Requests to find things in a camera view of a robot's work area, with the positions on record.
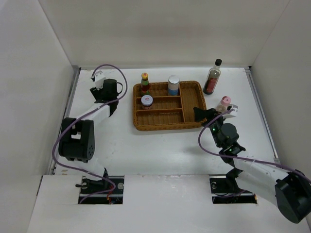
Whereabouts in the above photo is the aluminium table rail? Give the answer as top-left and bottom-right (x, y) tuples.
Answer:
(48, 65), (81, 175)
(245, 67), (280, 163)

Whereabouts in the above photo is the yellow cap sauce bottle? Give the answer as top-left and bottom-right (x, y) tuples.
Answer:
(140, 72), (150, 96)

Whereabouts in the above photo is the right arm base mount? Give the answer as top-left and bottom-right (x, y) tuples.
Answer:
(209, 168), (257, 204)

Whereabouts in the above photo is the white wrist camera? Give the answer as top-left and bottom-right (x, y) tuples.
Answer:
(223, 104), (238, 118)
(91, 70), (106, 90)

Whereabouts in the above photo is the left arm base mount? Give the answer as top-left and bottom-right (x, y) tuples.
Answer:
(75, 176), (125, 205)

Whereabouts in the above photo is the white lid chili jar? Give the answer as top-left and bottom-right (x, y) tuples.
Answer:
(141, 95), (153, 110)

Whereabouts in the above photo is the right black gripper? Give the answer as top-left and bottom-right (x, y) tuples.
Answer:
(193, 107), (228, 148)

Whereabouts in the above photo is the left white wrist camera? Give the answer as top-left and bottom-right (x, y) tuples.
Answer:
(91, 70), (106, 90)

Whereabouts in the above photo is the left aluminium table rail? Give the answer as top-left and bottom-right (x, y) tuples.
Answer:
(48, 65), (81, 175)

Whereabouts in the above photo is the tall dark vinegar bottle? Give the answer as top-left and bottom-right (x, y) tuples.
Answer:
(203, 59), (222, 95)

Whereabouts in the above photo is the pink cap small bottle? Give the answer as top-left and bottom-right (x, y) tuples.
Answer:
(215, 96), (231, 113)

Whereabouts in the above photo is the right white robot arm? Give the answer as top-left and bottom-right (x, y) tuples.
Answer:
(193, 107), (311, 224)

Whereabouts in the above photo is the right aluminium table rail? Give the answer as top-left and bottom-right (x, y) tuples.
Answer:
(245, 67), (280, 163)

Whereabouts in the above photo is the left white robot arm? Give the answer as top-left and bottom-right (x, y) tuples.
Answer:
(58, 79), (122, 194)

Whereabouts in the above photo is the wicker divided tray basket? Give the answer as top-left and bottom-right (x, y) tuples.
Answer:
(133, 81), (207, 131)

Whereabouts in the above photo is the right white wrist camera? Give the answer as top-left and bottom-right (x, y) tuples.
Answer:
(223, 104), (238, 118)

